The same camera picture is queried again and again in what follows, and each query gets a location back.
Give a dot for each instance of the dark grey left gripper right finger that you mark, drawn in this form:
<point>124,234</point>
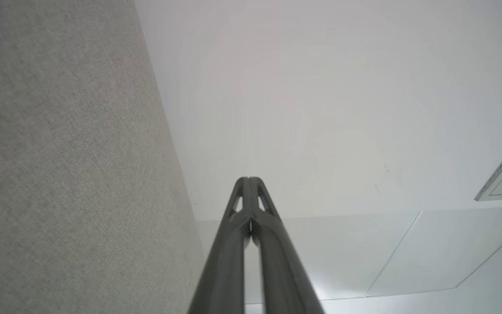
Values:
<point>281,270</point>

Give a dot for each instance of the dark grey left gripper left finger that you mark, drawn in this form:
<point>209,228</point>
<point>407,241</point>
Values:
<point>225,261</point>

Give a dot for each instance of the grey fabric sofa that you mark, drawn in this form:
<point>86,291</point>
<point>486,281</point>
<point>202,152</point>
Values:
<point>68,165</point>

